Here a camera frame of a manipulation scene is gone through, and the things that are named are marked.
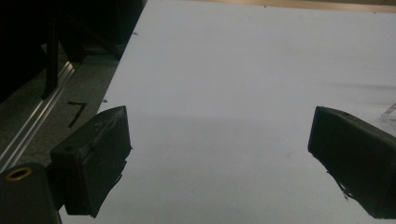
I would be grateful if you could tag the dark cabinet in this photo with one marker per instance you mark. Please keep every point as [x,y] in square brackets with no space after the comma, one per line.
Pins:
[102,25]

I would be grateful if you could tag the black metal stand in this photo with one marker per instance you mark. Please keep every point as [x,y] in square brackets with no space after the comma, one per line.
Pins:
[51,62]

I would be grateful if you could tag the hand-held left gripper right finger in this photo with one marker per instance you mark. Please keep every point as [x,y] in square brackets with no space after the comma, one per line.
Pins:
[358,161]

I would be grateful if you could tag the metal floor rail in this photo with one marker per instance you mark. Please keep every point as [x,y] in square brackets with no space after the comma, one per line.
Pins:
[40,112]

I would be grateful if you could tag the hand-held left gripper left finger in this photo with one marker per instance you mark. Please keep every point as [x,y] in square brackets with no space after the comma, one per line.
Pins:
[90,161]

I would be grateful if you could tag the wooden table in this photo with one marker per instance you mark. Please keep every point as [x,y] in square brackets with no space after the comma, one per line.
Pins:
[311,4]

